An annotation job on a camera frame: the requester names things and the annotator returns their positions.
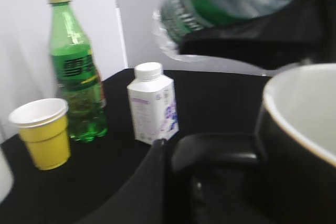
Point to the black mug white inside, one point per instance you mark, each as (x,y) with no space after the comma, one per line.
(291,155)

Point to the yellow paper cup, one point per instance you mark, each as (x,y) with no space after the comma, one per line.
(43,127)

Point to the white cup edge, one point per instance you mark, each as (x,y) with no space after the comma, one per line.
(6,177)

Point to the clear water bottle green label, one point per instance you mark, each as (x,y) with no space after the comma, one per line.
(174,19)

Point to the green soda bottle yellow cap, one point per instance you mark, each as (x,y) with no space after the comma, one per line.
(77,76)

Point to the black tablecloth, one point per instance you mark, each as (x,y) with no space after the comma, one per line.
(206,102)

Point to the white blueberry milk carton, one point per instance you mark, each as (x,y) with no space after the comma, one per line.
(152,104)

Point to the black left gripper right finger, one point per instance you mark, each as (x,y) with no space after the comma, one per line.
(304,30)

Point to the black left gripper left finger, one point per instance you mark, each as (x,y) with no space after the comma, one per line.
(141,198)

